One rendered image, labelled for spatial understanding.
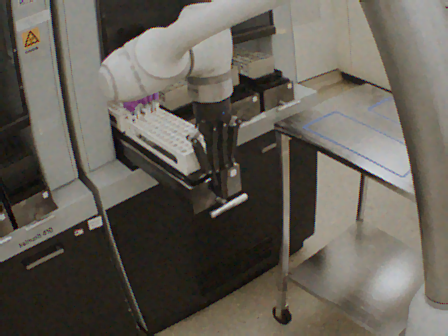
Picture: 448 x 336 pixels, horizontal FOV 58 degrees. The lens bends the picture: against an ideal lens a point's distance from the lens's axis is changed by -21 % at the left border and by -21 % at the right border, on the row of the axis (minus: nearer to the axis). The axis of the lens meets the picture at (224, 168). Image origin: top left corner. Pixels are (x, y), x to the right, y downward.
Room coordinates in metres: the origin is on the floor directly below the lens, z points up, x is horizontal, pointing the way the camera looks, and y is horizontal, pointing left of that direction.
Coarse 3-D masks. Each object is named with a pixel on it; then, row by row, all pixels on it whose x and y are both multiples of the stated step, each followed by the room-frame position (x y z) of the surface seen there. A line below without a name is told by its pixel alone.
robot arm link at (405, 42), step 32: (384, 0) 0.39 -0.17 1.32; (416, 0) 0.38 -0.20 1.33; (384, 32) 0.39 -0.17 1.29; (416, 32) 0.37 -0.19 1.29; (384, 64) 0.41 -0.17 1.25; (416, 64) 0.37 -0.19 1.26; (416, 96) 0.36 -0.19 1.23; (416, 128) 0.36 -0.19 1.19; (416, 160) 0.36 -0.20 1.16; (416, 192) 0.37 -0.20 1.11; (416, 320) 0.31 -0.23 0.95
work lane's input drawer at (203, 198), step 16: (112, 128) 1.22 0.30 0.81; (128, 144) 1.13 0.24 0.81; (144, 160) 1.05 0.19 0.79; (160, 160) 1.01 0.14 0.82; (160, 176) 0.99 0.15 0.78; (176, 176) 0.95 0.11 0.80; (192, 176) 0.92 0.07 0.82; (208, 176) 0.93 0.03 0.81; (176, 192) 0.94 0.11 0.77; (192, 192) 0.89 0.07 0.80; (208, 192) 0.92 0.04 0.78; (224, 208) 0.88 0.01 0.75
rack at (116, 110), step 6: (108, 102) 1.30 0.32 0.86; (114, 102) 1.30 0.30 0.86; (108, 108) 1.25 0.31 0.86; (114, 108) 1.25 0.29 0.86; (120, 108) 1.24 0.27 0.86; (114, 114) 1.22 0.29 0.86; (120, 114) 1.20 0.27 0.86; (114, 120) 1.29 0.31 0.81; (120, 120) 1.19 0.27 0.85; (120, 126) 1.19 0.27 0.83
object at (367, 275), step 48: (336, 96) 1.28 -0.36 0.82; (384, 96) 1.27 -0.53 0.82; (288, 144) 1.12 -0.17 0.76; (336, 144) 0.99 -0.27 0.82; (384, 144) 0.97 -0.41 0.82; (288, 192) 1.12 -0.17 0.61; (288, 240) 1.12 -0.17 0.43; (336, 240) 1.25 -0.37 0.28; (384, 240) 1.20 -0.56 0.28; (336, 288) 1.01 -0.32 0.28; (384, 288) 0.95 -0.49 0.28
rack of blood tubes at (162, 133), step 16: (160, 112) 1.18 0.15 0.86; (128, 128) 1.15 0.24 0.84; (144, 128) 1.09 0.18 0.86; (160, 128) 1.07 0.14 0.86; (176, 128) 1.06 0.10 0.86; (192, 128) 1.06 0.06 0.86; (144, 144) 1.08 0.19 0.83; (160, 144) 1.01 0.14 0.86; (176, 144) 0.99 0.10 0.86; (176, 160) 1.01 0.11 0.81; (192, 160) 0.94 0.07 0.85
